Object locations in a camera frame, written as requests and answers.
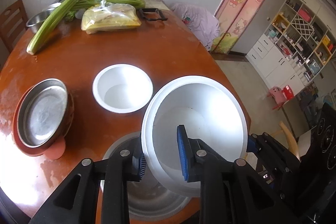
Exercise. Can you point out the brown slatted wooden chair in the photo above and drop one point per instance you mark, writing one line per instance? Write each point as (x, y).
(13, 21)

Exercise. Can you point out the pink clothes on chair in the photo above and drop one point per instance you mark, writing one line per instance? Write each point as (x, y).
(199, 21)

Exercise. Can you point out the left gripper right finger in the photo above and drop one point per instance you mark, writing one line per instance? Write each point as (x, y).
(200, 163)

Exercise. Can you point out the white shelf cabinet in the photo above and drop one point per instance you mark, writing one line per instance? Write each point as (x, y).
(296, 46)

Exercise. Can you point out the pink toy stool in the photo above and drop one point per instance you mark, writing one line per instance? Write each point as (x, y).
(280, 95)

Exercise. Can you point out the yellow shell-shaped plate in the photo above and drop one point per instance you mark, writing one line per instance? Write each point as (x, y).
(69, 115)

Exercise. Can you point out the large steel bowl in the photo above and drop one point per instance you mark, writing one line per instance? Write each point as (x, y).
(151, 202)

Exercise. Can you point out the long celery bunch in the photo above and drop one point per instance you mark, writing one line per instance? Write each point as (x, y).
(40, 38)

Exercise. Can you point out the red noodle cup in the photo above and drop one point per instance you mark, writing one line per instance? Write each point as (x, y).
(209, 112)
(122, 88)

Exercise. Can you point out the yellow noodles plastic bag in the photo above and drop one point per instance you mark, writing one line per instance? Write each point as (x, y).
(108, 16)

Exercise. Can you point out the steel pan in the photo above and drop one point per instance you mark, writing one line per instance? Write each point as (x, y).
(41, 115)

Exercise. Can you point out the small steel bowl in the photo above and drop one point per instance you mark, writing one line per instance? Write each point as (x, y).
(35, 22)

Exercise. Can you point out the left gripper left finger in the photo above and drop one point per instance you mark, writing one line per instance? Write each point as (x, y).
(122, 167)

